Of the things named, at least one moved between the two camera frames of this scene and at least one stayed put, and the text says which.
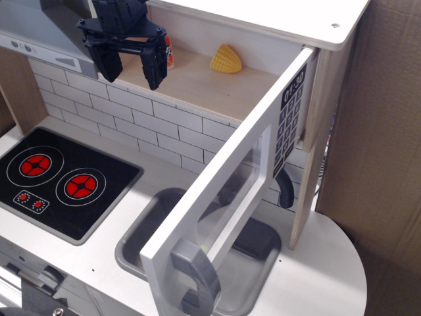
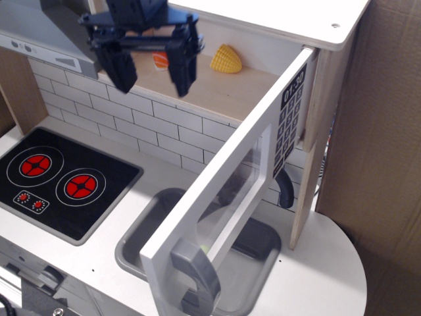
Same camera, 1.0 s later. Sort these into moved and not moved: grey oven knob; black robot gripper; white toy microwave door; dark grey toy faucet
Moved: black robot gripper
Not moved: grey oven knob; white toy microwave door; dark grey toy faucet
